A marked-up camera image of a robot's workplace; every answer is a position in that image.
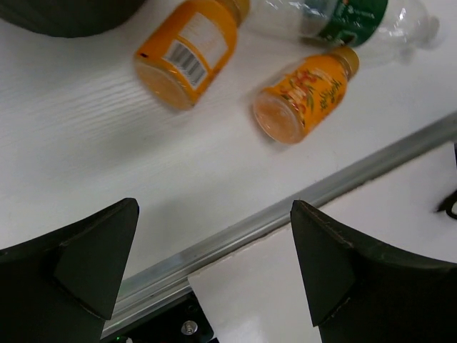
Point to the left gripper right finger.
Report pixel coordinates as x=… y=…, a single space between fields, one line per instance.
x=360 y=289

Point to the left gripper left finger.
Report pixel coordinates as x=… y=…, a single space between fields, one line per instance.
x=63 y=286

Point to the orange juice bottle fruit label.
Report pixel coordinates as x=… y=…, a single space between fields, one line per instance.
x=304 y=94

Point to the large clear green-label bottle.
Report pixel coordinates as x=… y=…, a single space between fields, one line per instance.
x=379 y=31

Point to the black plastic waste bin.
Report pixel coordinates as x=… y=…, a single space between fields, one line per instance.
x=69 y=18

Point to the orange juice bottle with barcode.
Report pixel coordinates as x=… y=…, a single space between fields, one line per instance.
x=179 y=61

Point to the aluminium rail front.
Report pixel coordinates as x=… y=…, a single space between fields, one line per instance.
x=167 y=281

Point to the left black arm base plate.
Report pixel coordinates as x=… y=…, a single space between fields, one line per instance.
x=182 y=320

